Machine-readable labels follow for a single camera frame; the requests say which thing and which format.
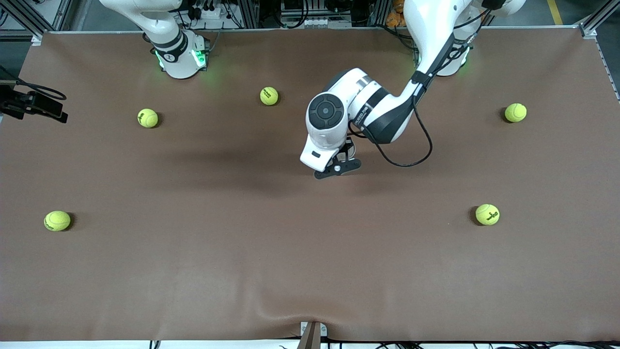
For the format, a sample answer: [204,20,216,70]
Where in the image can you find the brown table cloth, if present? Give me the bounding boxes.
[0,27,620,342]

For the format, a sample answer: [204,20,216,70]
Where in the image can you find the white terminal strip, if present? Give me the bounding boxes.
[303,17,352,29]

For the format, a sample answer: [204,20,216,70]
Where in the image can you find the pile of orange objects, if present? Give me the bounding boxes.
[386,0,405,27]

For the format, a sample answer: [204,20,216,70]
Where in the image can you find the base connector box green light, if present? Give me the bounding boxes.
[193,37,211,69]

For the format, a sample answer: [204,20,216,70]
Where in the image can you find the white power strip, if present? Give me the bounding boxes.
[191,0,228,22]

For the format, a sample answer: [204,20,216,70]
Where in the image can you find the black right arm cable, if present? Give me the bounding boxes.
[0,65,67,101]

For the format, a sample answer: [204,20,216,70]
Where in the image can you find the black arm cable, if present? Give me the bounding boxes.
[349,10,485,168]
[0,65,67,101]

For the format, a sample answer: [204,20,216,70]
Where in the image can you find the aluminium frame strut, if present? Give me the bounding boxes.
[0,0,73,47]
[579,0,620,39]

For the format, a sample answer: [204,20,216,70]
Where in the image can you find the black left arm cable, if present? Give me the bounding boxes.
[349,10,485,168]

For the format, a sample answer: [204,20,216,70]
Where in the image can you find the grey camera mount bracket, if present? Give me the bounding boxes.
[299,321,328,349]

